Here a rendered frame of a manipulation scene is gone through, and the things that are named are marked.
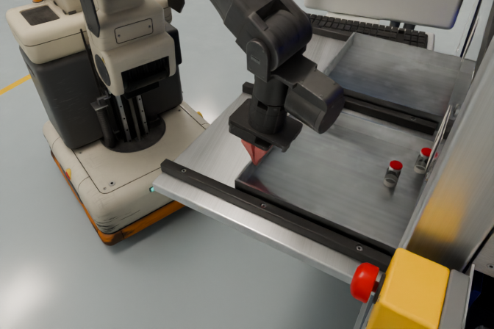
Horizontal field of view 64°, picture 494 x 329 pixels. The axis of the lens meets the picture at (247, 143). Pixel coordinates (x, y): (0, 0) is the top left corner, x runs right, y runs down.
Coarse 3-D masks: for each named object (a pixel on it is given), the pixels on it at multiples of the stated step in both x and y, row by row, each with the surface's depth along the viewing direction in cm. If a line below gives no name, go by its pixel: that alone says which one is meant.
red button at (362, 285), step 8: (360, 264) 42; (368, 264) 42; (360, 272) 41; (368, 272) 41; (376, 272) 41; (352, 280) 42; (360, 280) 41; (368, 280) 40; (352, 288) 41; (360, 288) 41; (368, 288) 40; (376, 288) 41; (360, 296) 41; (368, 296) 40
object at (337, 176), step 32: (352, 128) 78; (384, 128) 74; (288, 160) 72; (320, 160) 72; (352, 160) 72; (384, 160) 72; (416, 160) 72; (256, 192) 63; (288, 192) 66; (320, 192) 66; (352, 192) 66; (384, 192) 66; (416, 192) 66; (320, 224) 60; (352, 224) 62; (384, 224) 62
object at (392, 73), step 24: (360, 48) 103; (384, 48) 101; (408, 48) 98; (336, 72) 94; (360, 72) 94; (384, 72) 94; (408, 72) 94; (432, 72) 94; (456, 72) 94; (360, 96) 83; (384, 96) 87; (408, 96) 87; (432, 96) 87; (432, 120) 78
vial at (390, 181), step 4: (388, 168) 66; (392, 168) 65; (388, 172) 66; (392, 172) 65; (396, 172) 65; (400, 172) 65; (384, 176) 67; (388, 176) 66; (392, 176) 65; (396, 176) 65; (384, 180) 67; (388, 180) 66; (392, 180) 66; (396, 180) 66; (384, 184) 68; (388, 184) 67; (392, 184) 67
